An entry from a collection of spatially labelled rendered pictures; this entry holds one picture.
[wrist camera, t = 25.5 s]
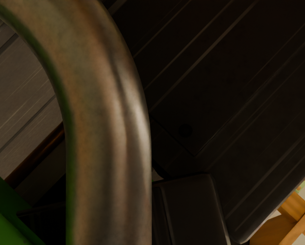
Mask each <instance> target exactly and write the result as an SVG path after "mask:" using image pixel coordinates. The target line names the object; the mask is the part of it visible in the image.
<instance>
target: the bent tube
mask: <svg viewBox="0 0 305 245"><path fill-rule="evenodd" d="M0 19H1V20H2V21H3V22H4V23H6V24H7V25H8V26H9V27H10V28H11V29H12V30H13V31H14V32H15V33H17V34H18V36H19V37H20V38H21V39H22V40H23V41H24V42H25V43H26V44H27V46H28V47H29V48H30V49H31V51H32V52H33V53H34V55H35V56H36V58H37V59H38V61H39V62H40V64H41V66H42V67H43V69H44V71H45V73H46V74H47V76H48V79H49V81H50V83H51V85H52V88H53V90H54V92H55V95H56V98H57V101H58V104H59V107H60V111H61V115H62V120H63V125H64V132H65V141H66V245H152V140H151V129H150V120H149V114H148V108H147V103H146V98H145V94H144V90H143V87H142V83H141V80H140V77H139V74H138V71H137V68H136V65H135V62H134V60H133V57H132V55H131V52H130V50H129V48H128V46H127V44H126V42H125V40H124V38H123V36H122V34H121V32H120V30H119V28H118V27H117V25H116V23H115V22H114V20H113V18H112V17H111V15H110V14H109V12H108V10H107V9H106V8H105V6H104V5H103V3H102V2H101V0H0Z"/></svg>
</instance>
